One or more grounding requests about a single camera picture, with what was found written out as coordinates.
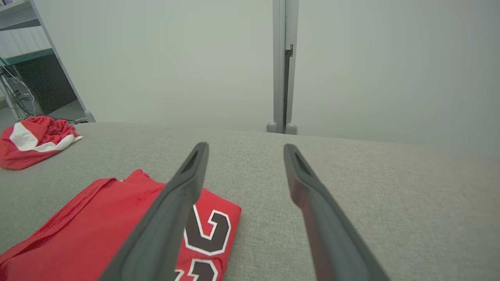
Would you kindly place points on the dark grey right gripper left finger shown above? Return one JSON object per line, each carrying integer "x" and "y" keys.
{"x": 164, "y": 226}

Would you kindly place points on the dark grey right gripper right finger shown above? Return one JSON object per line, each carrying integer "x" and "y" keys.
{"x": 328, "y": 234}

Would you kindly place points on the red basketball jersey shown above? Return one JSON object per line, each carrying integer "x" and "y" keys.
{"x": 78, "y": 234}

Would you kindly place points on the red white shorts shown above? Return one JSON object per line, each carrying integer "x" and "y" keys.
{"x": 19, "y": 156}

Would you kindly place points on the dark cabinet panel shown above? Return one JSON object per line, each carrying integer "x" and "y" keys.
{"x": 47, "y": 86}

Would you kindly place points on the grey partition post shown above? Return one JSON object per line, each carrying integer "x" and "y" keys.
{"x": 279, "y": 78}

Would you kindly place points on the white metal shelf frame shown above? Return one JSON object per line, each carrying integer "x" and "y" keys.
{"x": 58, "y": 58}

